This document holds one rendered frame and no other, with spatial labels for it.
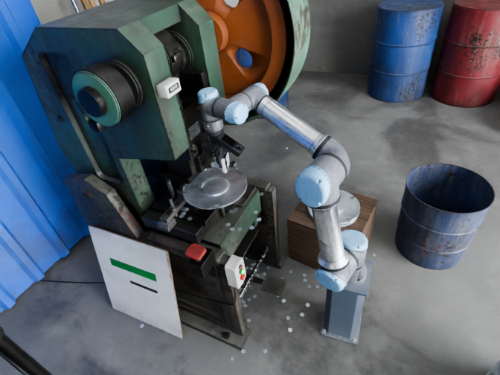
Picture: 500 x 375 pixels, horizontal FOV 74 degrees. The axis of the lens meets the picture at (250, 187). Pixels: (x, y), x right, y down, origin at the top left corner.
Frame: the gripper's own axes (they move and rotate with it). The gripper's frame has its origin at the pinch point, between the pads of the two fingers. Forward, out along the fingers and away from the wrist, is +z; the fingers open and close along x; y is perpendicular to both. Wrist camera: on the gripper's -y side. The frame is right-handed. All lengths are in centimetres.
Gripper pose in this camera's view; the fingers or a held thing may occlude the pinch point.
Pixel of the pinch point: (226, 170)
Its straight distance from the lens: 140.6
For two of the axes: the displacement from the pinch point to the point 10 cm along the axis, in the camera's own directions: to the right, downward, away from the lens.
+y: -8.9, -2.1, 3.9
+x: -4.4, 6.1, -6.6
